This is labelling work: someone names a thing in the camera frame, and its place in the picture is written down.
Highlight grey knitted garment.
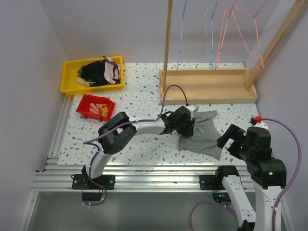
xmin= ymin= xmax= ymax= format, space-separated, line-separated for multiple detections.
xmin=179 ymin=110 xmax=222 ymax=160

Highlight pink underwear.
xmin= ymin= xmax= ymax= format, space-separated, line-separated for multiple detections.
xmin=103 ymin=56 xmax=120 ymax=84

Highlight pink wire hanger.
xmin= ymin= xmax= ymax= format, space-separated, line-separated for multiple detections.
xmin=214 ymin=0 xmax=236 ymax=70

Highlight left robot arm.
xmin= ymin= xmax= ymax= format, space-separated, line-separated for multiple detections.
xmin=82 ymin=105 xmax=198 ymax=189

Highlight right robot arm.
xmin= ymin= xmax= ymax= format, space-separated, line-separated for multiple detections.
xmin=214 ymin=124 xmax=286 ymax=231

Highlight wooden hanger rack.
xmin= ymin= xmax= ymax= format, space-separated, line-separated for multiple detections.
xmin=159 ymin=0 xmax=308 ymax=105

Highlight right blue hanger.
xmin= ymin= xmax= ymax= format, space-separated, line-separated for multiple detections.
xmin=204 ymin=0 xmax=218 ymax=72

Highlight blue hanger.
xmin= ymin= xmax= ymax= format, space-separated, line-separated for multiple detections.
xmin=176 ymin=0 xmax=187 ymax=70
xmin=204 ymin=0 xmax=218 ymax=72

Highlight left blue hanger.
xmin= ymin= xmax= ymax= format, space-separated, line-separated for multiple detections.
xmin=176 ymin=0 xmax=187 ymax=70

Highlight red plastic bin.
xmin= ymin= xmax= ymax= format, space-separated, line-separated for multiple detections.
xmin=76 ymin=94 xmax=116 ymax=122

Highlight clips in red bin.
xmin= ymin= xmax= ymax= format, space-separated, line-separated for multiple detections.
xmin=89 ymin=103 xmax=109 ymax=117

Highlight black garment pile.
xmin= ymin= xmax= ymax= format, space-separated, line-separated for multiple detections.
xmin=77 ymin=61 xmax=109 ymax=87

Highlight yellow plastic tray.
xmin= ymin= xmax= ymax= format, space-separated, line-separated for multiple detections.
xmin=60 ymin=56 xmax=124 ymax=96

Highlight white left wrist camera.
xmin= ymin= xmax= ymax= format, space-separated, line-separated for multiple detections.
xmin=186 ymin=105 xmax=199 ymax=120

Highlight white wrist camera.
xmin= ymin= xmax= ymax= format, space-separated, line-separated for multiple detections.
xmin=186 ymin=105 xmax=199 ymax=120
xmin=250 ymin=116 xmax=269 ymax=130

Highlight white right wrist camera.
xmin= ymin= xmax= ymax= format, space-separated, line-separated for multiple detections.
xmin=250 ymin=116 xmax=269 ymax=130

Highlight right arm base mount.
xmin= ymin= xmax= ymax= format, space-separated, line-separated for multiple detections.
xmin=199 ymin=175 xmax=225 ymax=191

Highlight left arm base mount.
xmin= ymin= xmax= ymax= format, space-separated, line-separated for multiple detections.
xmin=71 ymin=174 xmax=115 ymax=190

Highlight aluminium mounting rail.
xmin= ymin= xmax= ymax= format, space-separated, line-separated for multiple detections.
xmin=31 ymin=164 xmax=218 ymax=193

